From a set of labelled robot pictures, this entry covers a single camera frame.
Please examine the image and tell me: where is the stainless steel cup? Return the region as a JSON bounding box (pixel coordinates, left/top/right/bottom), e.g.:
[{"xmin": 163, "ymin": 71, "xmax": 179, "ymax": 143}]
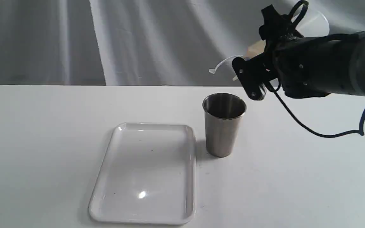
[{"xmin": 202, "ymin": 93, "xmax": 247, "ymax": 158}]

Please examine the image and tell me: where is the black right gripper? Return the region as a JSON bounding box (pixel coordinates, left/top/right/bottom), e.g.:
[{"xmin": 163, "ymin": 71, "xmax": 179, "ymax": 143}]
[{"xmin": 232, "ymin": 4, "xmax": 330, "ymax": 101}]

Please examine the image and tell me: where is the black cable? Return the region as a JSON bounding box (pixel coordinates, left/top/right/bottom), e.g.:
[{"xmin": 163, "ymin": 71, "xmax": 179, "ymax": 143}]
[{"xmin": 265, "ymin": 81, "xmax": 365, "ymax": 138}]

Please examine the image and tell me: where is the translucent squeeze bottle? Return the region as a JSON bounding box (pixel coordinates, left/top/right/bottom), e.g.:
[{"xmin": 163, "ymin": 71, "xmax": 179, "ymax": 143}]
[{"xmin": 208, "ymin": 9, "xmax": 330, "ymax": 76}]

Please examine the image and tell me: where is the grey fabric backdrop curtain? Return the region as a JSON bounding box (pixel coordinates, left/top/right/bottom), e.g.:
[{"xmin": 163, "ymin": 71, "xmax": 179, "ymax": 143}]
[{"xmin": 0, "ymin": 0, "xmax": 365, "ymax": 87}]

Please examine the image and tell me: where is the white plastic tray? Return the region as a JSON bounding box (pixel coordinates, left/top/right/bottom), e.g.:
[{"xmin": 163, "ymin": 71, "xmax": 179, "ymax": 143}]
[{"xmin": 88, "ymin": 122, "xmax": 196, "ymax": 225}]

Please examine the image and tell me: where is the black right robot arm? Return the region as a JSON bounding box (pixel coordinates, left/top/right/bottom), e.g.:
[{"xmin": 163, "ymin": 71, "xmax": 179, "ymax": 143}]
[{"xmin": 232, "ymin": 0, "xmax": 365, "ymax": 100}]

